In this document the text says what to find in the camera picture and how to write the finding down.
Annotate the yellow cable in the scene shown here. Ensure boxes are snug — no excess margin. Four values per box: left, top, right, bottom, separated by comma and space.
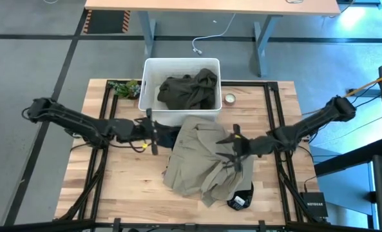
301, 72, 382, 116

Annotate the black garment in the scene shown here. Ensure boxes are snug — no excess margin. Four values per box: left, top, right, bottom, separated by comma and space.
226, 181, 255, 211

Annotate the beige khaki garment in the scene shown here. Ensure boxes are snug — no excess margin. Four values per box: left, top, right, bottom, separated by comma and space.
162, 115, 256, 208

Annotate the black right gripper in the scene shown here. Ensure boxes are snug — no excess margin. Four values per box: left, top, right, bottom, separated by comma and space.
215, 124, 271, 172

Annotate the small green potted plant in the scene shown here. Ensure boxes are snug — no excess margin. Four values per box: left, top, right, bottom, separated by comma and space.
108, 79, 142, 101

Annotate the white plastic laundry basket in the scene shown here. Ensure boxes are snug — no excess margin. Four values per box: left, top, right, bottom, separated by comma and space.
138, 57, 223, 127

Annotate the white cable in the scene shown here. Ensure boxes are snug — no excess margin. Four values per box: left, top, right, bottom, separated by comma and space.
191, 12, 237, 55

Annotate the black Netgear network switch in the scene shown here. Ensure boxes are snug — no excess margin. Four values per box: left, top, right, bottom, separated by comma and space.
300, 191, 329, 218

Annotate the black aluminium table frame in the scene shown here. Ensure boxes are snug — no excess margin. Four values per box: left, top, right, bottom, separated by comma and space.
52, 79, 327, 232

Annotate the navy blue garment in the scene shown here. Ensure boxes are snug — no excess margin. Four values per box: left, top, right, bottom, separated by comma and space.
158, 124, 182, 150

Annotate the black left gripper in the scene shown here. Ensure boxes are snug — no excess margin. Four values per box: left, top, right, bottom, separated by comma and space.
133, 108, 180, 156

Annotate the small round candle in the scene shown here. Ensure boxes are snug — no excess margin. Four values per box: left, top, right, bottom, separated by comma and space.
223, 93, 237, 106

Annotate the dark olive garment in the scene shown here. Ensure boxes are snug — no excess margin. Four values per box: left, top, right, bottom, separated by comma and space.
157, 68, 218, 111

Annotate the wooden desk with grey legs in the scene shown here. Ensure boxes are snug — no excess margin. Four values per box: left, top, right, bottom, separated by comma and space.
84, 0, 341, 79

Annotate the black mat with hazard stripes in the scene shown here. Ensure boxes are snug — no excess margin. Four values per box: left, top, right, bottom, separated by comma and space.
82, 9, 131, 35

